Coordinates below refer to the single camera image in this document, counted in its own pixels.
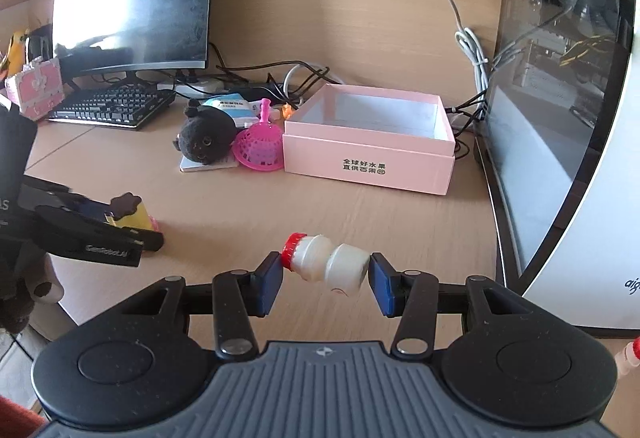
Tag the pink plastic basket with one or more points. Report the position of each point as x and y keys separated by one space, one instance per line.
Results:
x=260 y=147

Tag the brown plush toy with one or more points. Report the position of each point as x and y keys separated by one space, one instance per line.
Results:
x=27 y=279

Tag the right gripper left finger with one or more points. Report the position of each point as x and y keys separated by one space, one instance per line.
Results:
x=151 y=355

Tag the black plush toy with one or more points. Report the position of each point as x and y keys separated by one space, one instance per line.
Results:
x=206 y=135

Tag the yellow pink toy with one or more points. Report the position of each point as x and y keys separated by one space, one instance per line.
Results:
x=129 y=211

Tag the white power strip on desk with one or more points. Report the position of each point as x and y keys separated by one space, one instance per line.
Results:
x=197 y=90

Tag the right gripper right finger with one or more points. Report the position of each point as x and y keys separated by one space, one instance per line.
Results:
x=501 y=356

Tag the white computer case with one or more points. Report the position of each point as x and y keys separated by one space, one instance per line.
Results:
x=559 y=147

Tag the pink toy chest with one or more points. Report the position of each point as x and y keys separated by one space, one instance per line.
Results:
x=38 y=89

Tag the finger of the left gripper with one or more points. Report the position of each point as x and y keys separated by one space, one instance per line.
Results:
x=67 y=234

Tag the blue wet cotton pack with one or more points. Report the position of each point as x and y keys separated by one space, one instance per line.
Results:
x=239 y=109

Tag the small white yogurt bottle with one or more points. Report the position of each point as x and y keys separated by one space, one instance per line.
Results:
x=341 y=268

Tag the black curved monitor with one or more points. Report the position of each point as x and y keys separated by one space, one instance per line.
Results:
x=107 y=36

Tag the orange plastic piece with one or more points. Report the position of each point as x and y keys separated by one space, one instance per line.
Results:
x=287 y=111

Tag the black keyboard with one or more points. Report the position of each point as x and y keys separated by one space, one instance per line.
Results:
x=129 y=106

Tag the pink cardboard box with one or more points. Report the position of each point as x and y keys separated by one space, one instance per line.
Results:
x=373 y=136

